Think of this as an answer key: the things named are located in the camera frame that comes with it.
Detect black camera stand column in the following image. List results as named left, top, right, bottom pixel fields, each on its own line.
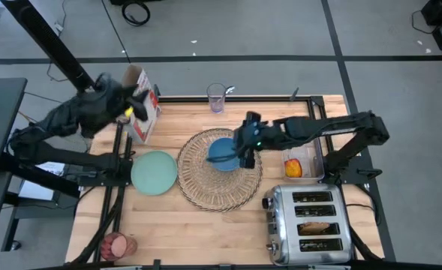
left=1, top=0, right=96, bottom=93

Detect brown toast slice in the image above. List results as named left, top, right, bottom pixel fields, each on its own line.
left=299, top=221, right=332, bottom=236

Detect black toaster power cord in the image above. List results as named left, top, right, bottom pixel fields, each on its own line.
left=346, top=202, right=382, bottom=227

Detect silver four-slot toaster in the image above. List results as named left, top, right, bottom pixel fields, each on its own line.
left=261, top=182, right=353, bottom=266

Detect clear drinking glass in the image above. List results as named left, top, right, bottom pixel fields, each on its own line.
left=206, top=82, right=227, bottom=114

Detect round woven placemat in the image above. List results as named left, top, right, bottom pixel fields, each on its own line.
left=176, top=127, right=263, bottom=213

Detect red yellow apple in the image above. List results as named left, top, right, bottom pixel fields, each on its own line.
left=284, top=157, right=303, bottom=179

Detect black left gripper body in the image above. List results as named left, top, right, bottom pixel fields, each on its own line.
left=88, top=73, right=134, bottom=125

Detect white paper sheet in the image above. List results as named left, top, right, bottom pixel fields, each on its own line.
left=17, top=160, right=66, bottom=202

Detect coiled black floor cable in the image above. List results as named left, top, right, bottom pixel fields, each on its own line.
left=121, top=0, right=152, bottom=28

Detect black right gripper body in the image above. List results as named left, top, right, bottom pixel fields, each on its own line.
left=233, top=111, right=282, bottom=152

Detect white red cereal box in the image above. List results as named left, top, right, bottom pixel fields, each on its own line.
left=121, top=64, right=162, bottom=146

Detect black metal table frame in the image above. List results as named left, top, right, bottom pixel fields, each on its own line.
left=70, top=93, right=396, bottom=270

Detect red plastic cup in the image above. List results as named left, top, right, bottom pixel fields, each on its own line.
left=100, top=231, right=138, bottom=263

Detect blue bowl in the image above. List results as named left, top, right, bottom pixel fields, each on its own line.
left=206, top=136, right=243, bottom=173

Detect clear plastic container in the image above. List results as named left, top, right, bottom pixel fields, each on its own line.
left=281, top=140, right=326, bottom=183

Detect green plate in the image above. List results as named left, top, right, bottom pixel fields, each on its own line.
left=130, top=150, right=179, bottom=197

